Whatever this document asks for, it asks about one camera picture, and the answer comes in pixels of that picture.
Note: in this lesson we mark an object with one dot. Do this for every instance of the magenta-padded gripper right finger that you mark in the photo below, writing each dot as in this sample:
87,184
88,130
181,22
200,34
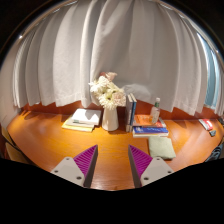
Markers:
156,169

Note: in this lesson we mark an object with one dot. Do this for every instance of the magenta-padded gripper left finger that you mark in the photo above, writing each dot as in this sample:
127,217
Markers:
68,170

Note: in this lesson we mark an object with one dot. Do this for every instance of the pale green towel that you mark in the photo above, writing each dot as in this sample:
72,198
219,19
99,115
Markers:
161,147

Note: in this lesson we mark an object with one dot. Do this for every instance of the flat white book under stack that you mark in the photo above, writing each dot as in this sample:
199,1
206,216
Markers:
150,135

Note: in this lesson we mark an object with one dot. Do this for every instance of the flat blue book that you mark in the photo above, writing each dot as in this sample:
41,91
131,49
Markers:
150,130

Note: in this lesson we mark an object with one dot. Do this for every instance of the flat yellow book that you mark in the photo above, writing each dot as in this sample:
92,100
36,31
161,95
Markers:
76,127

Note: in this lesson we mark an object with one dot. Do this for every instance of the flat orange book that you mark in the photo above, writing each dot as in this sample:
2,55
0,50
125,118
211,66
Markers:
143,120

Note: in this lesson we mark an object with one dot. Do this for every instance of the clear plastic drink bottle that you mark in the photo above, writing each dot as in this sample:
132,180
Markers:
155,113

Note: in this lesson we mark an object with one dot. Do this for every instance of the thick white book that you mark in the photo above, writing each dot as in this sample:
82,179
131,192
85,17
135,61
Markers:
86,116

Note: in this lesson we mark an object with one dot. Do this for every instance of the upright blue book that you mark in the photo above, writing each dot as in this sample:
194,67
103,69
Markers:
133,111

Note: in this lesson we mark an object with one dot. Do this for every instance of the upright grey book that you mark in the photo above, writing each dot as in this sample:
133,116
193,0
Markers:
128,113

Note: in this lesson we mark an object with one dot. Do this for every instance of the white ceramic vase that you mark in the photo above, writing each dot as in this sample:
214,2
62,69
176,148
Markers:
110,120

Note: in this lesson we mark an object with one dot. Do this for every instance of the small dark grey object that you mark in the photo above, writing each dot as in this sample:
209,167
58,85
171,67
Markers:
212,133

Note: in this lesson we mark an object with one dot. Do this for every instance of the red booklet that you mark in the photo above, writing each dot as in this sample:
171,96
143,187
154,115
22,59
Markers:
206,124

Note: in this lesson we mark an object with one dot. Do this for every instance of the white and pink flower bouquet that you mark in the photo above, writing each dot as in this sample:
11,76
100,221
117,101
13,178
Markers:
106,91

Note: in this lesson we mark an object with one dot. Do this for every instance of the window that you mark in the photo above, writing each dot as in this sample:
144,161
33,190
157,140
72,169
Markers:
213,80

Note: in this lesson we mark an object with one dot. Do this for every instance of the white curtain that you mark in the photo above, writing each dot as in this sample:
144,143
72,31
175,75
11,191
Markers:
110,46

